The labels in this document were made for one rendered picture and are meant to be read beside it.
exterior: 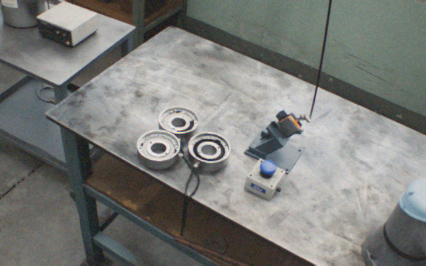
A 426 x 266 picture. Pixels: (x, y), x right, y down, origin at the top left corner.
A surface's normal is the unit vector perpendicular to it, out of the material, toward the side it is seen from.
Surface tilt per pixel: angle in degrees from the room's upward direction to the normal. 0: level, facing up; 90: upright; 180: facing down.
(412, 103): 90
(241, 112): 0
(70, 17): 0
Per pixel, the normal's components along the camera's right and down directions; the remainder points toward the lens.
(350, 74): -0.51, 0.55
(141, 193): 0.11, -0.72
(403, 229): -0.87, 0.27
